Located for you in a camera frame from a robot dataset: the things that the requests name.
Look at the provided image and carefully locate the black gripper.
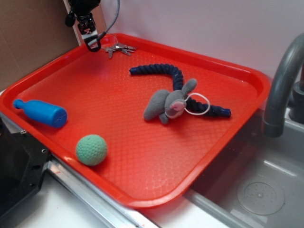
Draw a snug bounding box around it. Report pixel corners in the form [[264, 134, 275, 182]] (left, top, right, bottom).
[[65, 0, 101, 52]]

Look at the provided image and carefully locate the brown cardboard panel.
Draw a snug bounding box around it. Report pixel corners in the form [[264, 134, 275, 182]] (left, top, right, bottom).
[[0, 0, 106, 92]]

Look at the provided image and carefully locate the silver key bunch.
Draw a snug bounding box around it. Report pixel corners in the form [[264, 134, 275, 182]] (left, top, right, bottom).
[[101, 34, 137, 59]]

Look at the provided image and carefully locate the blue plastic bottle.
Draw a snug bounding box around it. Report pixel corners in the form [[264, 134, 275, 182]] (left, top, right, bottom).
[[13, 99, 68, 128]]

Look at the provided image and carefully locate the grey plush elephant toy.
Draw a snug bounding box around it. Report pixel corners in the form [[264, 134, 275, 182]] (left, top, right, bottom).
[[143, 79, 211, 124]]

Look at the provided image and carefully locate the red plastic tray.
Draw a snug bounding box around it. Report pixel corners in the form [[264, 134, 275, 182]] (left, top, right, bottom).
[[0, 34, 270, 209]]

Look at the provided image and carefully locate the green textured ball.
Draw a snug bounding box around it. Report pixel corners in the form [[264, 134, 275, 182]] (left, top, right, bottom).
[[76, 134, 108, 166]]

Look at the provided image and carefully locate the grey sink faucet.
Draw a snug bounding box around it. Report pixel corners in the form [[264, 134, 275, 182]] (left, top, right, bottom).
[[262, 33, 304, 137]]

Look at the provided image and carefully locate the grey sink basin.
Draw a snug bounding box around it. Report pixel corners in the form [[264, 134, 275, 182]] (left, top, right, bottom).
[[185, 111, 304, 228]]

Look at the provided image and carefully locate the braided grey cable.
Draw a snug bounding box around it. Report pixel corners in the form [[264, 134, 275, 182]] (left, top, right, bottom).
[[97, 0, 121, 40]]

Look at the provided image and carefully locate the dark blue twisted rope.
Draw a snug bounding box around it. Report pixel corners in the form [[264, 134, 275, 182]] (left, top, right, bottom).
[[129, 63, 232, 119]]

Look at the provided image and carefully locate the aluminium rail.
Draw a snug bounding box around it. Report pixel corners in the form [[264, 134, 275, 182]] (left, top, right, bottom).
[[0, 111, 155, 228]]

